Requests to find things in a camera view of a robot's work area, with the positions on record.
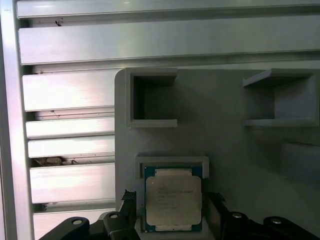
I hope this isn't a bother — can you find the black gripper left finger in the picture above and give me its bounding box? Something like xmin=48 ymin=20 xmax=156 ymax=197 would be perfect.
xmin=41 ymin=189 xmax=139 ymax=240

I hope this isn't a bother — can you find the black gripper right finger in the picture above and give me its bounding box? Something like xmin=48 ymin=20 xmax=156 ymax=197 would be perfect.
xmin=206 ymin=191 xmax=320 ymax=240

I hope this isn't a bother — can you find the silver CPU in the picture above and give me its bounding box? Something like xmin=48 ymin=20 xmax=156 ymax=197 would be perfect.
xmin=142 ymin=164 xmax=204 ymax=233

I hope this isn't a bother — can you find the grey parts rack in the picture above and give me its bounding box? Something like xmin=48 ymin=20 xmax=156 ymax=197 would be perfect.
xmin=113 ymin=66 xmax=320 ymax=240

